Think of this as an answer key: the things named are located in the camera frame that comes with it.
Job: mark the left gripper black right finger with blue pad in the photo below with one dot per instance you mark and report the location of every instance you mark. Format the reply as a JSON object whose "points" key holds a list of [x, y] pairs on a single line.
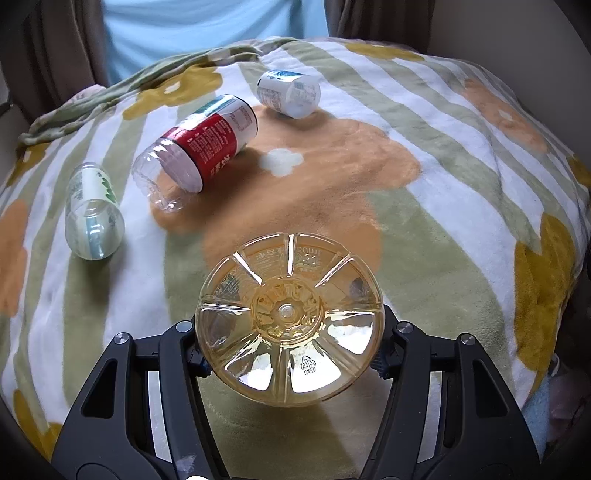
{"points": [[481, 432]]}

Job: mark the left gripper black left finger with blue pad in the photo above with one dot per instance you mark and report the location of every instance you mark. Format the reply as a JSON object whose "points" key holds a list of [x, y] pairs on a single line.
{"points": [[108, 433]]}

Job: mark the green label clear plastic cup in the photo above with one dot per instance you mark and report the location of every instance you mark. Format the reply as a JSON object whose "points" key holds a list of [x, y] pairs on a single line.
{"points": [[94, 225]]}

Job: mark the red label clear plastic cup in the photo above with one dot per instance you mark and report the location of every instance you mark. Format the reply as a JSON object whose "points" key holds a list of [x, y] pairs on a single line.
{"points": [[184, 159]]}

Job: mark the blue label white plastic cup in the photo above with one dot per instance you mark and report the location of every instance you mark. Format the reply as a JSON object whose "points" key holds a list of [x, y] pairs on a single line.
{"points": [[290, 93]]}

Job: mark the striped floral blanket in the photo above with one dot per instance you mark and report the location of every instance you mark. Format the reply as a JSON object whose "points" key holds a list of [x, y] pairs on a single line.
{"points": [[473, 217]]}

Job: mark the left brown curtain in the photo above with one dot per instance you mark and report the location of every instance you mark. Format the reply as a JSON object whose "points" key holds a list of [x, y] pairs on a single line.
{"points": [[50, 51]]}

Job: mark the brown curtain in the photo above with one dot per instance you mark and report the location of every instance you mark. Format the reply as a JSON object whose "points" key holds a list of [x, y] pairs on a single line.
{"points": [[405, 22], [50, 51]]}

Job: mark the light blue hanging sheet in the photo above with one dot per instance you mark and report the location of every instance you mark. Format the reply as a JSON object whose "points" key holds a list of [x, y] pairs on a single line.
{"points": [[139, 33]]}

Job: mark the right brown curtain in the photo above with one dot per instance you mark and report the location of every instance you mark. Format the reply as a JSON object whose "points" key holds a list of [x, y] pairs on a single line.
{"points": [[405, 22]]}

